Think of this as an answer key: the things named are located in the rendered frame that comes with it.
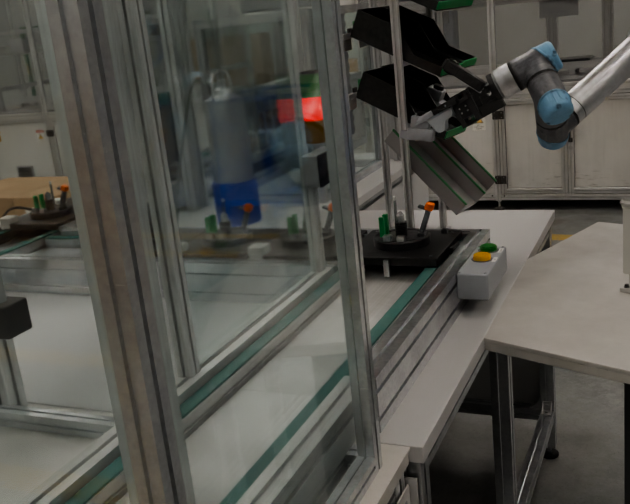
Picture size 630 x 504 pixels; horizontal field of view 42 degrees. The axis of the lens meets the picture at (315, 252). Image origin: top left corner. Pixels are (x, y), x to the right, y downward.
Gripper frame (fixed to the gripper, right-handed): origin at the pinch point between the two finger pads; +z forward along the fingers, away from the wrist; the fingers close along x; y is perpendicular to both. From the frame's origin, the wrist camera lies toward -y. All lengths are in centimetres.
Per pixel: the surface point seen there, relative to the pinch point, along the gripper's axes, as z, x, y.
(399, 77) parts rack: 0.8, 6.4, -12.1
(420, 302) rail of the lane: 9, -48, 33
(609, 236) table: -25, 31, 53
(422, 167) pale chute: 7.4, 10.7, 11.1
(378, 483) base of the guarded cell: 14, -97, 47
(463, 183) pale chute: 1.7, 21.7, 20.5
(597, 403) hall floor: 10, 107, 124
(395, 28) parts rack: -4.2, 5.9, -23.1
